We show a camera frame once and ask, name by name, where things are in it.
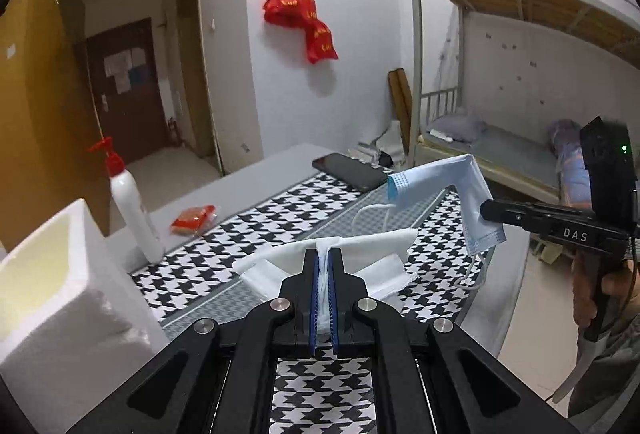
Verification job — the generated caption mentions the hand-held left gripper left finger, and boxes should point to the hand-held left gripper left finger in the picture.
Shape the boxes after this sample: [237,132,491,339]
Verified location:
[65,248,321,434]

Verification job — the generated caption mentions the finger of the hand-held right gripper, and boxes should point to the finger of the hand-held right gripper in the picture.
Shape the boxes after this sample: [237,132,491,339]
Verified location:
[479,199,548,232]

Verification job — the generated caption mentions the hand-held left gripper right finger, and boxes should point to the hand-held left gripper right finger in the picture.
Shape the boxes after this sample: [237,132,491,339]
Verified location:
[327,248,581,434]

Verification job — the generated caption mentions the blue face mask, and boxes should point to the blue face mask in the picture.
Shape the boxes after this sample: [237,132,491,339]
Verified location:
[387,154,506,289]

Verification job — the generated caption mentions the white face mask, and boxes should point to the white face mask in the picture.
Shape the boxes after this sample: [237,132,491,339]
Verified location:
[232,204,420,315]

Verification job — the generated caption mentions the white foam box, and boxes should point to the white foam box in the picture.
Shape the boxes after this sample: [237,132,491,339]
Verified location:
[0,198,171,415]

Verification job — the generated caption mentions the person's right forearm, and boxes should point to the person's right forearm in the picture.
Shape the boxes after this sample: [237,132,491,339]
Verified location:
[567,309,640,420]

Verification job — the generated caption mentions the person's right hand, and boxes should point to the person's right hand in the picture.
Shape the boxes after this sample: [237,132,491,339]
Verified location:
[572,256,637,330]

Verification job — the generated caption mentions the houndstooth patterned table mat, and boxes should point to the houndstooth patterned table mat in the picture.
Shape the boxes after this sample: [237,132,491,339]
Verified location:
[129,171,493,434]

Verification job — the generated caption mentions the grey pillow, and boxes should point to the grey pillow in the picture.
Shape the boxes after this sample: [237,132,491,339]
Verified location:
[429,114,488,143]

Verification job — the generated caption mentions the black smartphone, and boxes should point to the black smartphone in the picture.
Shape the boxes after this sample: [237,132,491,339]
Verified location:
[311,153,391,192]

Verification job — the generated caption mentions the red snack packet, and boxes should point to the red snack packet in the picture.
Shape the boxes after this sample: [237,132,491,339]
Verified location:
[171,205,216,235]

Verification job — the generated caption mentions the wooden planks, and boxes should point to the wooden planks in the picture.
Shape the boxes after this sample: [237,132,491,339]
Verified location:
[388,68,413,149]

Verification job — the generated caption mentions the white red-capped pump bottle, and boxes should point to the white red-capped pump bottle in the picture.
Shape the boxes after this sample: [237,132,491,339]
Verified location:
[88,137,166,263]

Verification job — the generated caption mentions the dark brown door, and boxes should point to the dark brown door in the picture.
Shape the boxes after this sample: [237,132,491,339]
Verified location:
[85,18,168,165]

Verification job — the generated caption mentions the red plastic bag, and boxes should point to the red plastic bag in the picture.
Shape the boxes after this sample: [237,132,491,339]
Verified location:
[263,0,317,28]
[305,20,340,64]

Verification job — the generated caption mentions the wooden side door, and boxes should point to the wooden side door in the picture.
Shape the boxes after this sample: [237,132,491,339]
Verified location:
[176,0,216,157]

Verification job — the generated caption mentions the paper notices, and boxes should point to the paper notices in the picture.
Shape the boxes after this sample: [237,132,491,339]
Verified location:
[104,48,148,94]

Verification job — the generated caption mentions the wooden wardrobe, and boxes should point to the wooden wardrobe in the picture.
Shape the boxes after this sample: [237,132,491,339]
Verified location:
[0,0,111,255]

